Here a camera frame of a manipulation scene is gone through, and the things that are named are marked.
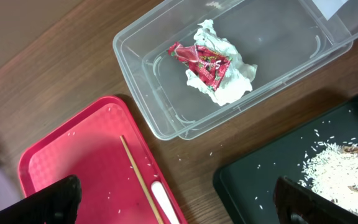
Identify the black plastic tray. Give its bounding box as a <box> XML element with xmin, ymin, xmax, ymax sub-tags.
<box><xmin>213</xmin><ymin>95</ymin><xmax>358</xmax><ymax>223</ymax></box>

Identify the red snack wrapper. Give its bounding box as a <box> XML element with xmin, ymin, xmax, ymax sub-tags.
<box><xmin>167</xmin><ymin>42</ymin><xmax>231</xmax><ymax>91</ymax></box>

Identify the white plastic fork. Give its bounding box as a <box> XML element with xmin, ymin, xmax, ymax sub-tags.
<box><xmin>151</xmin><ymin>181</ymin><xmax>180</xmax><ymax>224</ymax></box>

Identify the red plastic tray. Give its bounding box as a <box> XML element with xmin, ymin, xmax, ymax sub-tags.
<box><xmin>18</xmin><ymin>96</ymin><xmax>186</xmax><ymax>224</ymax></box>

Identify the pile of rice and shells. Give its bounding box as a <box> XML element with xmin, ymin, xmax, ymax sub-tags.
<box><xmin>297</xmin><ymin>129</ymin><xmax>358</xmax><ymax>216</ymax></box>

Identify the wooden chopstick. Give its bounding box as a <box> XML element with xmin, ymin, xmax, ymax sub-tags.
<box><xmin>120</xmin><ymin>135</ymin><xmax>164</xmax><ymax>224</ymax></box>

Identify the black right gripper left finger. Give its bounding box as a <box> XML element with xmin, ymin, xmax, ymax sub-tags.
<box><xmin>0</xmin><ymin>175</ymin><xmax>82</xmax><ymax>224</ymax></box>

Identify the clear plastic waste bin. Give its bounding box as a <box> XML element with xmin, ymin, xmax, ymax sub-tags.
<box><xmin>112</xmin><ymin>0</ymin><xmax>358</xmax><ymax>140</ymax></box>

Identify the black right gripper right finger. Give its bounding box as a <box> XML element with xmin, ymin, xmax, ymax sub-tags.
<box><xmin>274</xmin><ymin>177</ymin><xmax>358</xmax><ymax>224</ymax></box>

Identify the white napkin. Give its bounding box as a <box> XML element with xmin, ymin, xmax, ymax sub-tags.
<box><xmin>186</xmin><ymin>19</ymin><xmax>257</xmax><ymax>106</ymax></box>

